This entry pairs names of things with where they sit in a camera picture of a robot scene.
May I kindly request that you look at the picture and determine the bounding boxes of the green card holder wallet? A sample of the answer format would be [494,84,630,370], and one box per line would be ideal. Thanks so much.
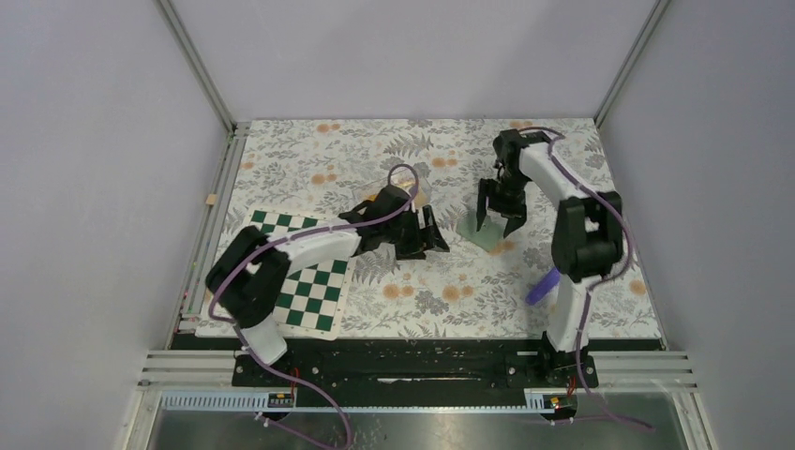
[456,211,504,252]

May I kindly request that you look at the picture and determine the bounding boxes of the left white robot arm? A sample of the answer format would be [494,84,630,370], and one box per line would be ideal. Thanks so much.
[204,186,449,385]

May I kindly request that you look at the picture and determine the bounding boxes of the purple cylinder tube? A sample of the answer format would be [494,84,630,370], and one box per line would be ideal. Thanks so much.
[525,267,561,306]

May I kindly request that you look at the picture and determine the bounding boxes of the clear box with orange blocks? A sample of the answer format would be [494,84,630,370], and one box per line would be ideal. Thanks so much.
[356,173,431,208]

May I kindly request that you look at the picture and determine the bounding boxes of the white slotted cable duct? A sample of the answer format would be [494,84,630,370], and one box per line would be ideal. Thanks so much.
[159,388,558,415]

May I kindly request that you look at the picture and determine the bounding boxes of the green white chessboard mat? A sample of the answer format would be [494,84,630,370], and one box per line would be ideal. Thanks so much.
[246,206,354,341]

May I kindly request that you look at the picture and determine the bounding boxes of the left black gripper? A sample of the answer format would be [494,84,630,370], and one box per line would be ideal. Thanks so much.
[382,205,448,261]

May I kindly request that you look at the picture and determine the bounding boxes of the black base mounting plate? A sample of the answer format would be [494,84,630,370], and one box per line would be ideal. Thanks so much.
[232,337,600,410]

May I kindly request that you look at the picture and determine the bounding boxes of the floral table mat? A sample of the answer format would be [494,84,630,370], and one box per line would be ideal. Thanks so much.
[196,117,662,341]

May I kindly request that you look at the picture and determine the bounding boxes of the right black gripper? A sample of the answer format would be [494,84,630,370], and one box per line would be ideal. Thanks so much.
[476,170,530,238]

